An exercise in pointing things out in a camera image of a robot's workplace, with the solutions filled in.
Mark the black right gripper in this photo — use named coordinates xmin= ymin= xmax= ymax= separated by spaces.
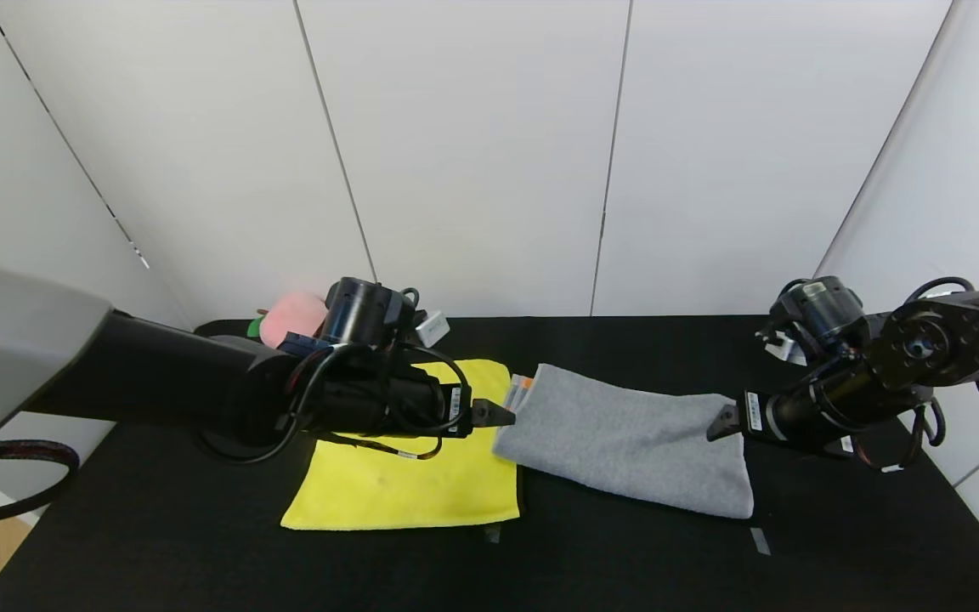
xmin=705 ymin=382 xmax=822 ymax=451

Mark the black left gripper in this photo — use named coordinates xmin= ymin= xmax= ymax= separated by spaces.
xmin=388 ymin=369 xmax=517 ymax=439

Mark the grey towel with orange marks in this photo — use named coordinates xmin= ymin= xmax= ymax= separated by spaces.
xmin=492 ymin=364 xmax=755 ymax=520

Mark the yellow towel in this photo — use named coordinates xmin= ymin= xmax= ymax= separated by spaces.
xmin=281 ymin=359 xmax=523 ymax=532

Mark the white plug on floor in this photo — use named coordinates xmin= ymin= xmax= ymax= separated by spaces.
xmin=415 ymin=310 xmax=451 ymax=349

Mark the pink peach plush toy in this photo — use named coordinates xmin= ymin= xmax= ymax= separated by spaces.
xmin=247 ymin=292 xmax=329 ymax=349

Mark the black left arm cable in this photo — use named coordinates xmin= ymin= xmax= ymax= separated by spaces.
xmin=277 ymin=287 xmax=474 ymax=465

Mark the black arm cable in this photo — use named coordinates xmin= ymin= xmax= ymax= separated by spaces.
xmin=277 ymin=287 xmax=474 ymax=465
xmin=846 ymin=275 xmax=979 ymax=473

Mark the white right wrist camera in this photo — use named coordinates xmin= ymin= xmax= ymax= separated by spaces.
xmin=759 ymin=327 xmax=801 ymax=363

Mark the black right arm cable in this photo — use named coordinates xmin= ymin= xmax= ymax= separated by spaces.
xmin=846 ymin=275 xmax=979 ymax=473

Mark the braided left arm cable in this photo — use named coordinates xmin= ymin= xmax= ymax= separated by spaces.
xmin=0 ymin=439 xmax=82 ymax=529

